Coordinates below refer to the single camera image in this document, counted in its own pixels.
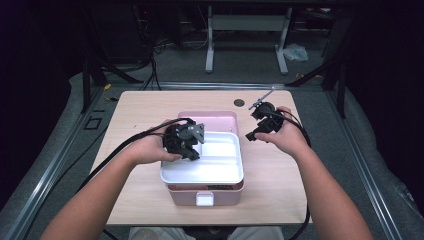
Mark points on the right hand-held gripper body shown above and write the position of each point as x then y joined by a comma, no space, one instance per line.
268,118

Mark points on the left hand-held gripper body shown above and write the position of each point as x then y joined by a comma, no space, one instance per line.
178,138

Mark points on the white plastic tray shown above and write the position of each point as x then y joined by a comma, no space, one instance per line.
216,166

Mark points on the pink storage box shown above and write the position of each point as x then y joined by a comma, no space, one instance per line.
218,120

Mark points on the person's right hand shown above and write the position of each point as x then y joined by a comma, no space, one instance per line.
290,136

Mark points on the person's left hand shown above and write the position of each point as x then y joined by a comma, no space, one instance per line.
150,150

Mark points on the clear plastic bag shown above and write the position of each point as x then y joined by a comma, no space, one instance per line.
296,52

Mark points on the black metal stand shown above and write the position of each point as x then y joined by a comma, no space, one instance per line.
87,83
340,90

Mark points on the small yellow object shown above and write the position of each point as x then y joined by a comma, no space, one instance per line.
107,87

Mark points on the white metal desk frame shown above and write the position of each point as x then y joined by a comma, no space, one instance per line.
248,23

